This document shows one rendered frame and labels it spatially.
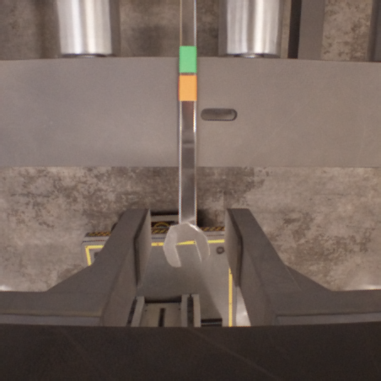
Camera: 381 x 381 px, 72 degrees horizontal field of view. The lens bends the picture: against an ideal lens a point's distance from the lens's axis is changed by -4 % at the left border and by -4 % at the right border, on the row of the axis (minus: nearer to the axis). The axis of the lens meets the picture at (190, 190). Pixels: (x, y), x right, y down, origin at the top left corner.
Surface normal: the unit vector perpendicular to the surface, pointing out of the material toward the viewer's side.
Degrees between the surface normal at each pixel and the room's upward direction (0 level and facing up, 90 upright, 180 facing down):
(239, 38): 31
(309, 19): 0
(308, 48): 0
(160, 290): 0
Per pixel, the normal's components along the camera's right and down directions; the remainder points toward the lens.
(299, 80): 0.01, 0.28
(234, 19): -0.58, 0.22
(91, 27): 0.43, 0.25
